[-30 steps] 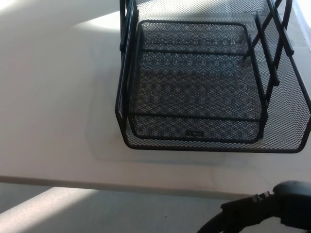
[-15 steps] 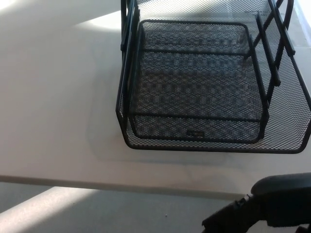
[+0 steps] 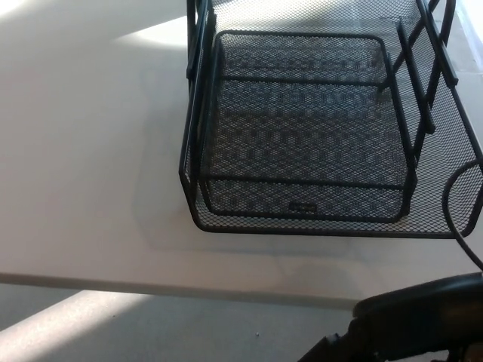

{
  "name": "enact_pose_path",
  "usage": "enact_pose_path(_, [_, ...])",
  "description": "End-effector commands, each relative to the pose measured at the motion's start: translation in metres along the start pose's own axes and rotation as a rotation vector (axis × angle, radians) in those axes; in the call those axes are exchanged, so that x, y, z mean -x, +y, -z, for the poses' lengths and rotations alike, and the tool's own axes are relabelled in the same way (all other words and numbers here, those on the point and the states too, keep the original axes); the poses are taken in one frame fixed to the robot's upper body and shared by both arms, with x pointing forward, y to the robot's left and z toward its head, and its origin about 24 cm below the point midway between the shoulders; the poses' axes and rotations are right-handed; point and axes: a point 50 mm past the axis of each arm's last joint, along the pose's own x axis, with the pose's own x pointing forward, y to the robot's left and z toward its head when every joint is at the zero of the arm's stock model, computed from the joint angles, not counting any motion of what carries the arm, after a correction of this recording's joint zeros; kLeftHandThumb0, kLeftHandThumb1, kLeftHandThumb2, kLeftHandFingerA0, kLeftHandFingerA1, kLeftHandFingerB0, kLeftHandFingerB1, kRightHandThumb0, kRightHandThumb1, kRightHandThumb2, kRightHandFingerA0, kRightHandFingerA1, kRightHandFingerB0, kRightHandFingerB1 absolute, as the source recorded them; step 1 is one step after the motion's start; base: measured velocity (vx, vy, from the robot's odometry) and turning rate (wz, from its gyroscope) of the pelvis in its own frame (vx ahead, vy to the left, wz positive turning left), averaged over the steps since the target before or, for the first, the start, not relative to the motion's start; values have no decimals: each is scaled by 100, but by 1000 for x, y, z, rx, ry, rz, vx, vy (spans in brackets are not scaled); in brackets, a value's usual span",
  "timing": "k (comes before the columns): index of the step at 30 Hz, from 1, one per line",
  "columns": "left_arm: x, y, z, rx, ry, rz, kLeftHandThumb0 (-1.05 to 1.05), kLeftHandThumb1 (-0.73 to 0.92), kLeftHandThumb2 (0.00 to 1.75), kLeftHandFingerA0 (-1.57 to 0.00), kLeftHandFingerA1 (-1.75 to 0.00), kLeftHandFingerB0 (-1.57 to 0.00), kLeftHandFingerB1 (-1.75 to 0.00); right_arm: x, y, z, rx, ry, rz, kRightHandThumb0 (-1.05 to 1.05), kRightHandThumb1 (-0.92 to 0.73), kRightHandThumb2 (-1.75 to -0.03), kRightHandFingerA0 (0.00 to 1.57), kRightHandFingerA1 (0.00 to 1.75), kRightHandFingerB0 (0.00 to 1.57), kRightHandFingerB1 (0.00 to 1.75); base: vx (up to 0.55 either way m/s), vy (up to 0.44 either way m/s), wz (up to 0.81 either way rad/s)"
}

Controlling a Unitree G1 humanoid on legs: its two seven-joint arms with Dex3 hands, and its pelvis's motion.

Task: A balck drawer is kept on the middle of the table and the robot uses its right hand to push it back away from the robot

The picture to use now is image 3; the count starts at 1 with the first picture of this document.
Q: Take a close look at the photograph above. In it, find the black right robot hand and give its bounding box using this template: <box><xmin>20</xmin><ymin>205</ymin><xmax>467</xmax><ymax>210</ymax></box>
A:
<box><xmin>297</xmin><ymin>272</ymin><xmax>483</xmax><ymax>362</ymax></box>

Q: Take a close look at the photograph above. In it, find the black mesh sliding tray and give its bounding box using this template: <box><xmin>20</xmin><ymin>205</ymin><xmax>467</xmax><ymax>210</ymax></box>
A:
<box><xmin>177</xmin><ymin>0</ymin><xmax>483</xmax><ymax>240</ymax></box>

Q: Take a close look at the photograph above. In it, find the black mesh tray with label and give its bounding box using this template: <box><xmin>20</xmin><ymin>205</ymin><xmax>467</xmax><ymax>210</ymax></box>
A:
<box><xmin>198</xmin><ymin>29</ymin><xmax>419</xmax><ymax>223</ymax></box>

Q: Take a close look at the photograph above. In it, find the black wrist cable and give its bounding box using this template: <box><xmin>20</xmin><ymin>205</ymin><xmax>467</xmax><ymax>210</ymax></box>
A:
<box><xmin>442</xmin><ymin>158</ymin><xmax>483</xmax><ymax>273</ymax></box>

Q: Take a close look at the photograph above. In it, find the black wire rack frame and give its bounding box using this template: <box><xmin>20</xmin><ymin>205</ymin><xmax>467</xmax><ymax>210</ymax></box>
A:
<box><xmin>186</xmin><ymin>0</ymin><xmax>460</xmax><ymax>178</ymax></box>

